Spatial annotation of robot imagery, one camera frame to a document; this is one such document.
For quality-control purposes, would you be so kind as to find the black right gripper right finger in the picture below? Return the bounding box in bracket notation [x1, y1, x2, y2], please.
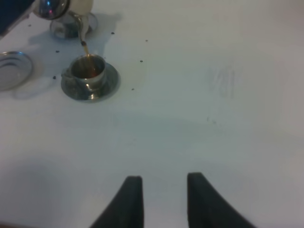
[187, 172, 254, 228]

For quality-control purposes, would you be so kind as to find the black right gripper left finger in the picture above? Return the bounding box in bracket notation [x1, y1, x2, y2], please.
[91, 176, 144, 228]

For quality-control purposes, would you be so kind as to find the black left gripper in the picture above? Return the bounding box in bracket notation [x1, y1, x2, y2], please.
[0, 0, 38, 38]

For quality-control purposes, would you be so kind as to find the stainless steel teapot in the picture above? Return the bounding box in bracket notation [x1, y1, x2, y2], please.
[33, 0, 94, 44]

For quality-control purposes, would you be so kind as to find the steel teapot saucer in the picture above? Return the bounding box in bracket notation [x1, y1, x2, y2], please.
[0, 51, 33, 92]

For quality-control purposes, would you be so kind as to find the near stainless steel teacup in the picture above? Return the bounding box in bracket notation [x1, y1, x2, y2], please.
[62, 54, 106, 93]

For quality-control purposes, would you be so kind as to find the far steel saucer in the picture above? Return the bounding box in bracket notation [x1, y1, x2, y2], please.
[50, 13, 98, 39]

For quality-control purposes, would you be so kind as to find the near steel saucer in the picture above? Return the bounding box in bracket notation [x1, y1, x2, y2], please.
[61, 63, 120, 103]

